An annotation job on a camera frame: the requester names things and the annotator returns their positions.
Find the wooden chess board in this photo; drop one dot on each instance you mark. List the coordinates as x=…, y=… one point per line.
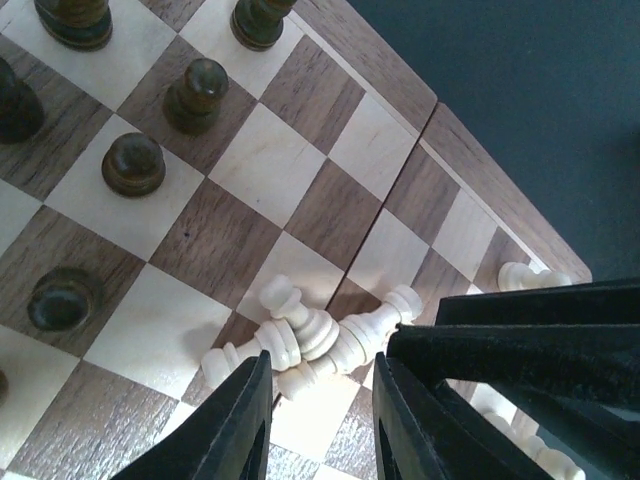
x=406, y=195

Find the dark chess pieces group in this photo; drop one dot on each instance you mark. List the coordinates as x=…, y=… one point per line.
x=139, y=223

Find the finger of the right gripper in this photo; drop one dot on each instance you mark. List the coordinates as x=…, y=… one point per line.
x=547, y=370
x=612, y=302

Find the white chess pieces pile lower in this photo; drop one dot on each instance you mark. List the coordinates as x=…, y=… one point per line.
x=554, y=462

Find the white chess pieces pile upper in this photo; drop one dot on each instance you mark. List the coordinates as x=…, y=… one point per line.
x=307, y=345

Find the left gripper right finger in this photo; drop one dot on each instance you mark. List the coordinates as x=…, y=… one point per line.
x=430, y=432

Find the white chess pieces pile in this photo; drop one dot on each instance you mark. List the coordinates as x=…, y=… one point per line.
x=554, y=462
x=307, y=345

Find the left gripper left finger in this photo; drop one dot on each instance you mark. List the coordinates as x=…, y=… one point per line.
x=227, y=437

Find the white chess rook corner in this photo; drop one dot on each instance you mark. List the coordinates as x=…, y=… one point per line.
x=514, y=276

